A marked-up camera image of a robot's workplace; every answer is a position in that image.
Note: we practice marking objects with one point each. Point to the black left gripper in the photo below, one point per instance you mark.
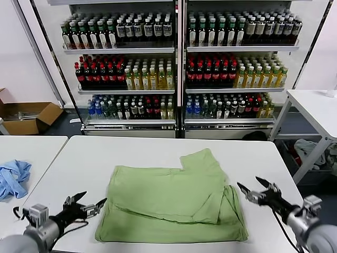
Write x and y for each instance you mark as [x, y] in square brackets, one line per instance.
[71, 214]

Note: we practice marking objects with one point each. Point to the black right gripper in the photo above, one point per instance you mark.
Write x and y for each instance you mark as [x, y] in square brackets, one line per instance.
[276, 201]

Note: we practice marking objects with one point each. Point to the green polo shirt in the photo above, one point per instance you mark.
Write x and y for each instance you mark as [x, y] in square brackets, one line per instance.
[163, 195]

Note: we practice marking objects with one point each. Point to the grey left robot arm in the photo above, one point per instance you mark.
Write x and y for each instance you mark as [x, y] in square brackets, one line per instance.
[39, 234]

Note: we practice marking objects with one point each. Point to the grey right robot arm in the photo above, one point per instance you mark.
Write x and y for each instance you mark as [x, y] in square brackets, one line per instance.
[316, 234]

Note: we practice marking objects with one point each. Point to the dark plastic storage bin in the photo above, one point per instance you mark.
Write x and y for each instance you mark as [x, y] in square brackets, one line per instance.
[316, 179]

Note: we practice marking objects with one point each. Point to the black bag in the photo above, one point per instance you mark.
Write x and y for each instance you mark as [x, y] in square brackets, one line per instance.
[254, 135]

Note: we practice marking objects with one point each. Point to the grey crumpled garment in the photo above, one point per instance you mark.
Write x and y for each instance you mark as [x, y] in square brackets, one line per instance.
[302, 147]

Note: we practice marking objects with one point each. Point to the crumpled light blue cloth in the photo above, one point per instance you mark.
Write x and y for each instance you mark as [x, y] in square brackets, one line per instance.
[14, 179]

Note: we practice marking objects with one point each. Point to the pale crumpled garment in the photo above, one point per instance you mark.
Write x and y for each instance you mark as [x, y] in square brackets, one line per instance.
[332, 160]

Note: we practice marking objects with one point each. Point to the small yellow drink bottle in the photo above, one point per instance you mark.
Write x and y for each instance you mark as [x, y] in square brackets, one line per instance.
[262, 112]
[269, 112]
[170, 112]
[163, 112]

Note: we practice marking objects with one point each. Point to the white paper scrap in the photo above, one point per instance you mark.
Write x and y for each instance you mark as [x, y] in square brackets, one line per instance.
[74, 121]

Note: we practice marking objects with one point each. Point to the small cola bottle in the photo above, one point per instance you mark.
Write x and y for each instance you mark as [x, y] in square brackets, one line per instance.
[255, 106]
[156, 110]
[149, 110]
[248, 106]

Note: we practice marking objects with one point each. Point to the small dark bottle white label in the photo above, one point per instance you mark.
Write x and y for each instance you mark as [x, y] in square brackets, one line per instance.
[133, 112]
[226, 110]
[127, 112]
[140, 112]
[119, 112]
[219, 112]
[241, 108]
[233, 108]

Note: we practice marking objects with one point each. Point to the small blue drink bottle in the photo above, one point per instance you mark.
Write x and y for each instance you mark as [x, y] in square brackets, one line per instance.
[188, 110]
[98, 110]
[196, 110]
[91, 110]

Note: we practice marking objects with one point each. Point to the small clear water bottle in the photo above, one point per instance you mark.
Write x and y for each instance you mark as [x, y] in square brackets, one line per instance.
[211, 111]
[105, 112]
[204, 111]
[112, 112]

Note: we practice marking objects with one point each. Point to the open cardboard box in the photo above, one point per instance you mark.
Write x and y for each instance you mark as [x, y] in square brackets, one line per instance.
[47, 113]

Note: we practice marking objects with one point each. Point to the silver metal parts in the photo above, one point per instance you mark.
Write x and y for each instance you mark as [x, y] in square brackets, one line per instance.
[23, 116]

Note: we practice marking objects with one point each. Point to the cola bottle red cap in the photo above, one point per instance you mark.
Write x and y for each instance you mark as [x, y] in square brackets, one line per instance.
[199, 76]
[190, 76]
[120, 77]
[79, 77]
[207, 76]
[216, 76]
[112, 77]
[95, 77]
[104, 77]
[87, 77]
[232, 76]
[224, 76]

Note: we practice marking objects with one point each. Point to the white beverage display shelf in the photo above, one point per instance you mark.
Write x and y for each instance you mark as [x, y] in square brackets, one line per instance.
[118, 51]
[237, 49]

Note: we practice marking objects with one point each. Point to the glass cooler door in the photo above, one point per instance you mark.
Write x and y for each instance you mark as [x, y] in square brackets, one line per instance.
[319, 39]
[44, 52]

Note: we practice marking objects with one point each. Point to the dark bottle green cap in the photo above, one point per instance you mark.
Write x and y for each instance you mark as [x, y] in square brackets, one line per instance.
[201, 35]
[111, 38]
[84, 38]
[103, 38]
[192, 35]
[239, 35]
[231, 35]
[75, 38]
[211, 35]
[93, 38]
[221, 35]
[66, 38]

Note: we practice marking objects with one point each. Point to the dark bottle beige label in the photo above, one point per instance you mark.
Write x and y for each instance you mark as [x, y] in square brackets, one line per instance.
[250, 28]
[259, 27]

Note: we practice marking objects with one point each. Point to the dark tea bottle blue label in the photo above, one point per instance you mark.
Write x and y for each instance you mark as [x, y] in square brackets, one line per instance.
[158, 31]
[166, 30]
[278, 27]
[129, 31]
[137, 31]
[287, 27]
[120, 31]
[269, 27]
[296, 27]
[148, 31]

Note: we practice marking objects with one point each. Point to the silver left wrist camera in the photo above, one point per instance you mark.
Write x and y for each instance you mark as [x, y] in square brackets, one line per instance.
[37, 213]

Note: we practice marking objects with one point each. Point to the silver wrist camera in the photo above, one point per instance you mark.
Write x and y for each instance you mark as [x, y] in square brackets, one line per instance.
[37, 213]
[312, 206]

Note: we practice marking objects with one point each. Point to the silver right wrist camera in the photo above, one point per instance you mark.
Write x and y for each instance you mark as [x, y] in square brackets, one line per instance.
[312, 206]

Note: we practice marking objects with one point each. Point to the white metal frame table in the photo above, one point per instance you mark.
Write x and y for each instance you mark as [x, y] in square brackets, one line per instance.
[310, 110]

